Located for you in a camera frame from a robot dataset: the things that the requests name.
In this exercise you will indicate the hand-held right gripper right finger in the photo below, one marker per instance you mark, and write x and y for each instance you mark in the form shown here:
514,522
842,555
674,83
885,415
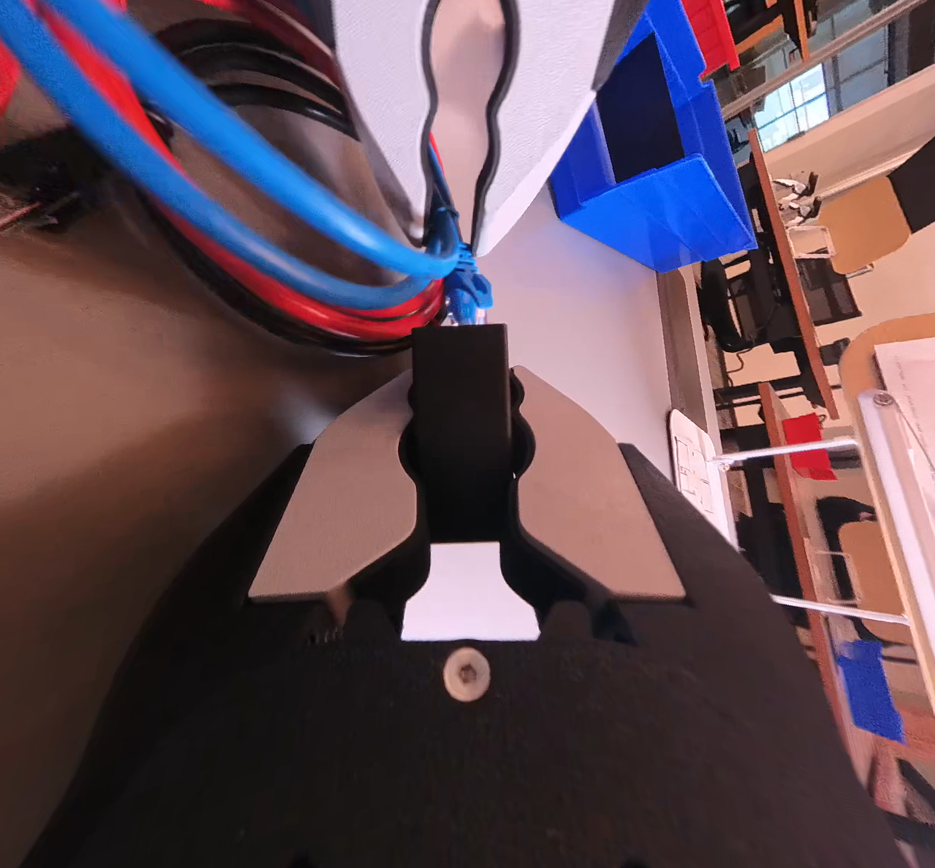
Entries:
599,510

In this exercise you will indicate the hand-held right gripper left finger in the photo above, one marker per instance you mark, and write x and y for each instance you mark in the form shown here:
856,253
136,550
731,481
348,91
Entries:
336,503

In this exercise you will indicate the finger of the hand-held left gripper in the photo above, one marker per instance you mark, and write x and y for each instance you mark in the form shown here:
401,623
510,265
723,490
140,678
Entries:
562,28
380,28

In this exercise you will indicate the black ethernet switch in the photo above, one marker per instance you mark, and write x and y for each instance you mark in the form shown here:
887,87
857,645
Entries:
460,444

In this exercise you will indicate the white marker card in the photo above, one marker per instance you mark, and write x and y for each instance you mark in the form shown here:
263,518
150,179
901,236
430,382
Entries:
697,473

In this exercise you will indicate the brown wooden table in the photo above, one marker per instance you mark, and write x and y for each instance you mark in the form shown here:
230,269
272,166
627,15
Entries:
796,532
792,269

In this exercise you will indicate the thin metal rod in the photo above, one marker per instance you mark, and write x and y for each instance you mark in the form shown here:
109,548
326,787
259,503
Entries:
840,609
789,451

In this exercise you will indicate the blue storage bin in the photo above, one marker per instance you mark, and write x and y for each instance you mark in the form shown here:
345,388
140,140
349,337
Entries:
657,210

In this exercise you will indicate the red paper flag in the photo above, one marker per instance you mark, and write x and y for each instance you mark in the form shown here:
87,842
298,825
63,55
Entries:
807,444

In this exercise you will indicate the black office chair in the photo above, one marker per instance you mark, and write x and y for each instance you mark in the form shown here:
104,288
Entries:
738,298

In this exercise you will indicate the tan chair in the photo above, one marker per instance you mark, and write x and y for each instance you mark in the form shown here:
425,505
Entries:
862,225

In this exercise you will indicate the blue paper flag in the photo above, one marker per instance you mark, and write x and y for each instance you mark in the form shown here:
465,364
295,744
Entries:
869,692

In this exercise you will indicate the printed instruction sheet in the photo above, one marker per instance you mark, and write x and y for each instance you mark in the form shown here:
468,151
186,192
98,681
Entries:
909,386

